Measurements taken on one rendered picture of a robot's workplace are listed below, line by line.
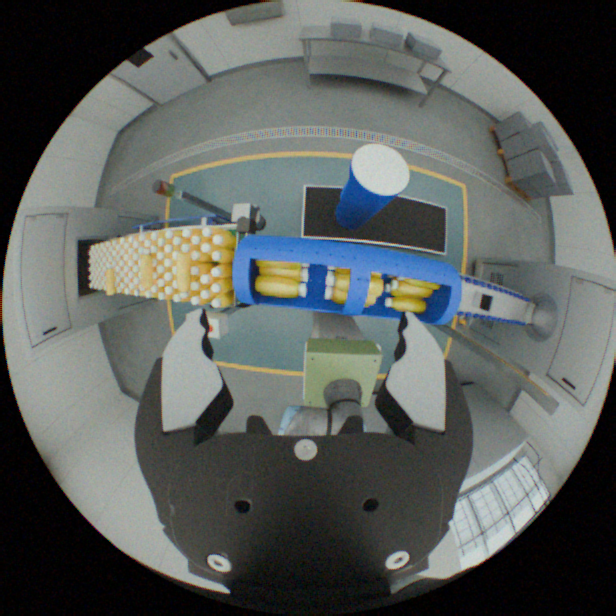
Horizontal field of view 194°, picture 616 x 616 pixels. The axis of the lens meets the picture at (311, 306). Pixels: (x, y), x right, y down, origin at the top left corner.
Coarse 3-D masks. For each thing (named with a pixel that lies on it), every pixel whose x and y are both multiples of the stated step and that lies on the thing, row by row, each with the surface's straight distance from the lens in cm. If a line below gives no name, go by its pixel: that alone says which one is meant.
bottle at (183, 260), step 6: (180, 258) 88; (186, 258) 88; (180, 264) 88; (186, 264) 88; (180, 270) 88; (186, 270) 88; (180, 276) 88; (186, 276) 88; (180, 282) 88; (186, 282) 88; (180, 288) 90; (186, 288) 89
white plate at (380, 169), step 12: (372, 144) 100; (360, 156) 94; (372, 156) 96; (384, 156) 98; (396, 156) 101; (360, 168) 91; (372, 168) 92; (384, 168) 94; (396, 168) 97; (360, 180) 88; (372, 180) 89; (384, 180) 91; (396, 180) 94; (408, 180) 97; (384, 192) 89; (396, 192) 91
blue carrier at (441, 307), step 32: (256, 256) 62; (288, 256) 60; (320, 256) 59; (352, 256) 61; (384, 256) 66; (416, 256) 77; (320, 288) 84; (352, 288) 59; (448, 288) 87; (448, 320) 84
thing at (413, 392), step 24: (408, 312) 12; (408, 336) 10; (408, 360) 9; (432, 360) 9; (384, 384) 7; (408, 384) 8; (432, 384) 8; (384, 408) 8; (408, 408) 7; (432, 408) 8
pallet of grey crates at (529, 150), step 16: (496, 128) 428; (512, 128) 404; (528, 128) 386; (544, 128) 425; (512, 144) 392; (528, 144) 373; (544, 144) 359; (512, 160) 380; (528, 160) 363; (544, 160) 358; (512, 176) 371; (528, 176) 354; (544, 176) 352; (560, 176) 378; (528, 192) 405; (544, 192) 402; (560, 192) 397
